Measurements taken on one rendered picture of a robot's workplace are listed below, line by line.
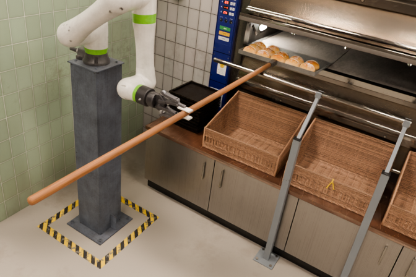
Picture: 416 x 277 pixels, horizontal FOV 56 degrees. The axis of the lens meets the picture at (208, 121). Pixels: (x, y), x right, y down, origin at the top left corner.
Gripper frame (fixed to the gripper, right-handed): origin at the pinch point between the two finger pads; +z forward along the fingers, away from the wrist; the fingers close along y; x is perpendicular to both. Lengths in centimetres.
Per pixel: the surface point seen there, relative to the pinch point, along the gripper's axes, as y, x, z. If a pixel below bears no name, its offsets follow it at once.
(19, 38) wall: -2, -1, -122
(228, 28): -9, -113, -44
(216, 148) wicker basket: 58, -66, -14
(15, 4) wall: -22, -1, -122
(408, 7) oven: -48, -116, 65
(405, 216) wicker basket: 49, -67, 104
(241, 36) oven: -5, -116, -34
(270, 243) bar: 103, -56, 40
